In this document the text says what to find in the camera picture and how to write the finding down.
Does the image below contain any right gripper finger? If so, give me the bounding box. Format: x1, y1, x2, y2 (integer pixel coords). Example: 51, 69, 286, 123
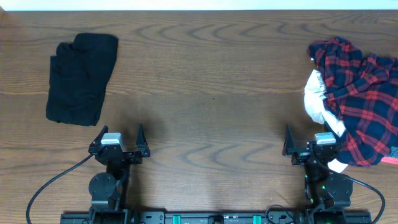
284, 124, 295, 149
323, 121, 336, 137

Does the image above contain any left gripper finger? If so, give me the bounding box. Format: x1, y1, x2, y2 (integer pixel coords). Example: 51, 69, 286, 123
90, 125, 108, 147
136, 124, 149, 151

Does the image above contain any red navy plaid shirt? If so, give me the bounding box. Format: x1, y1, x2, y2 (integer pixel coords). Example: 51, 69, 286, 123
308, 37, 397, 166

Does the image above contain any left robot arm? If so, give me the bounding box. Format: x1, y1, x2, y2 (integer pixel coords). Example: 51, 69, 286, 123
87, 125, 150, 224

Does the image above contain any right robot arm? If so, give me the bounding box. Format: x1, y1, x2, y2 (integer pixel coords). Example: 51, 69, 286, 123
282, 126, 353, 223

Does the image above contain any white fern print cloth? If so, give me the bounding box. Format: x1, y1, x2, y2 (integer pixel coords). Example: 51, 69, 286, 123
303, 68, 349, 174

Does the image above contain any black folded garment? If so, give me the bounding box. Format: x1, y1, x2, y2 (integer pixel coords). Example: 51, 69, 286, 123
46, 33, 119, 126

